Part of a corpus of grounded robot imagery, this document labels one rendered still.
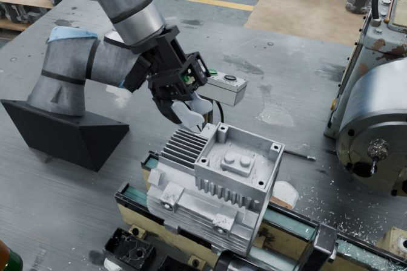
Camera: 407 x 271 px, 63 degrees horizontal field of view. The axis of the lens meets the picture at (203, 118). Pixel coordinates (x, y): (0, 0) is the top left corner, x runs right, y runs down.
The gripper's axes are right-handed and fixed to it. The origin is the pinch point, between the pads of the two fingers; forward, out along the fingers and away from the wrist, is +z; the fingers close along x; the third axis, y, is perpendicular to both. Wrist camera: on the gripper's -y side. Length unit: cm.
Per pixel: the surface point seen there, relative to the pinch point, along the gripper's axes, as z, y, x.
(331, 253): -0.2, 30.9, -20.9
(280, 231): 27.7, 9.2, -3.0
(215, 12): 46, -137, 220
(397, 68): 11.3, 30.9, 28.9
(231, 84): 1.5, 0.1, 16.3
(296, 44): 27, -11, 81
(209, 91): 1.7, -5.3, 14.8
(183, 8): 30, -164, 213
